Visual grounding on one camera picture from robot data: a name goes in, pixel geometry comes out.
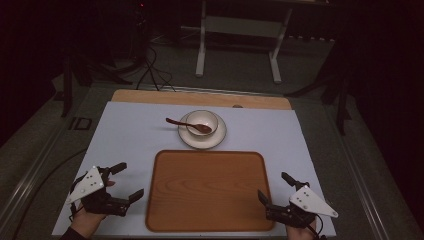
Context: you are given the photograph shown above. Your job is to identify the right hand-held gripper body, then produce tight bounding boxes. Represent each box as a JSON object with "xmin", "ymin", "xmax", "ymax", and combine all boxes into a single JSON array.
[{"xmin": 265, "ymin": 181, "xmax": 339, "ymax": 230}]

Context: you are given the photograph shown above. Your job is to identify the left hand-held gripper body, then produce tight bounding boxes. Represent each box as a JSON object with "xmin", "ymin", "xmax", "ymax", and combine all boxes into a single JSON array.
[{"xmin": 64, "ymin": 165, "xmax": 131, "ymax": 218}]

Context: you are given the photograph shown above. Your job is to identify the person's right hand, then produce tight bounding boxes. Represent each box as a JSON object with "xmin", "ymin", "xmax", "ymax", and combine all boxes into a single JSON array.
[{"xmin": 285, "ymin": 222, "xmax": 318, "ymax": 240}]

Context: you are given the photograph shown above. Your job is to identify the person's left hand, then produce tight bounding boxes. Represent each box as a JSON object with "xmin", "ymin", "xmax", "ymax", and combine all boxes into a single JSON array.
[{"xmin": 69, "ymin": 203, "xmax": 108, "ymax": 239}]

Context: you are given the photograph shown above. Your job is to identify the white table mat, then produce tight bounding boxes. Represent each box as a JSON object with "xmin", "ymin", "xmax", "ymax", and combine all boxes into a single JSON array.
[{"xmin": 51, "ymin": 100, "xmax": 337, "ymax": 238}]

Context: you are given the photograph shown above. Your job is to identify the brown wooden tray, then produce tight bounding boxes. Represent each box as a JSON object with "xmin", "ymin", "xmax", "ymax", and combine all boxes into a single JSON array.
[{"xmin": 145, "ymin": 149, "xmax": 276, "ymax": 233}]

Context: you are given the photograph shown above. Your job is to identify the black floor plate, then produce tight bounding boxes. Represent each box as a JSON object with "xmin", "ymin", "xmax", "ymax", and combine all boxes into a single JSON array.
[{"xmin": 68, "ymin": 116, "xmax": 93, "ymax": 132}]

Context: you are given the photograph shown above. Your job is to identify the white round plate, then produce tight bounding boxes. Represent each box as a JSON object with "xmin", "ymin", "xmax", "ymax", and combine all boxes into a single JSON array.
[{"xmin": 177, "ymin": 110, "xmax": 228, "ymax": 150}]

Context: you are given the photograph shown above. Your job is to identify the dark wooden spoon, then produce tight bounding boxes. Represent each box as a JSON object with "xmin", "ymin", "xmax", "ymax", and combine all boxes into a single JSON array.
[{"xmin": 165, "ymin": 117, "xmax": 213, "ymax": 135}]

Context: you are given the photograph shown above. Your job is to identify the white bowl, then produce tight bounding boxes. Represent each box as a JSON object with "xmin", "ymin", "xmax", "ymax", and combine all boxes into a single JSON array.
[{"xmin": 185, "ymin": 109, "xmax": 220, "ymax": 138}]

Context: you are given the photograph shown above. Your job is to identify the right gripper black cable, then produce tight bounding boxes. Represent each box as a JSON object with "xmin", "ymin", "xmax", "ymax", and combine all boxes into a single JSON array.
[{"xmin": 308, "ymin": 213, "xmax": 328, "ymax": 240}]

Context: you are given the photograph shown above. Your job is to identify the long black floor cable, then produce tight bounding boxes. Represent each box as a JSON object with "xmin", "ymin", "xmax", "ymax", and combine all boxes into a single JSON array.
[{"xmin": 12, "ymin": 148, "xmax": 88, "ymax": 240}]

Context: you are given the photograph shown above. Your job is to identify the silver floor rail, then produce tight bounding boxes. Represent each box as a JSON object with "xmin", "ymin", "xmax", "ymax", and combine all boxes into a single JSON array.
[
  {"xmin": 323, "ymin": 101, "xmax": 393, "ymax": 240},
  {"xmin": 0, "ymin": 109, "xmax": 81, "ymax": 223}
]

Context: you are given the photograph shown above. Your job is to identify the black cables on floor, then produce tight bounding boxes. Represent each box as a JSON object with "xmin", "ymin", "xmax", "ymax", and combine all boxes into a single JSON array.
[{"xmin": 135, "ymin": 44, "xmax": 177, "ymax": 93}]

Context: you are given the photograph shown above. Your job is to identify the white metal stand frame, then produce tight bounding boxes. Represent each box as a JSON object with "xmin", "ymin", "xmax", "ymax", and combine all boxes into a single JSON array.
[{"xmin": 194, "ymin": 0, "xmax": 294, "ymax": 84}]

